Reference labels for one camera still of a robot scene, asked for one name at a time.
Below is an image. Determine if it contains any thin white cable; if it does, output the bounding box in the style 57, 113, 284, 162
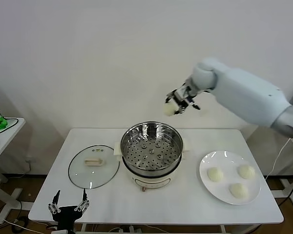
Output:
265, 137, 293, 181

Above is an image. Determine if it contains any stainless steel steamer basket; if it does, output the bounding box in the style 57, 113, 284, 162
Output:
113, 120, 192, 177

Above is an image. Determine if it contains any white steamed baozi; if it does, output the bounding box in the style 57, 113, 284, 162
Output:
162, 101, 180, 117
229, 182, 249, 198
238, 164, 256, 180
207, 167, 224, 182

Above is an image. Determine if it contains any white side desk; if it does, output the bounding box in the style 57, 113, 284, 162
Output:
279, 136, 293, 213
0, 117, 27, 225

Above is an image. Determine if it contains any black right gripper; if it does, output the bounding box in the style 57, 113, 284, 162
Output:
165, 84, 195, 115

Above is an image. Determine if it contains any round glass pot lid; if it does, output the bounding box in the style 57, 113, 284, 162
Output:
68, 145, 120, 190

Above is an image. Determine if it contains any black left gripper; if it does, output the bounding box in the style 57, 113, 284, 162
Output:
47, 189, 90, 231

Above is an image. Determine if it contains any thin black desk cable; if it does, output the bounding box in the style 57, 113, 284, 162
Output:
0, 118, 18, 136

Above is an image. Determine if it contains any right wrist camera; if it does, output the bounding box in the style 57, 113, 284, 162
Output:
187, 94, 201, 111

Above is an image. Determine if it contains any white round plate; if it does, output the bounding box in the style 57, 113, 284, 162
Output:
199, 151, 262, 205

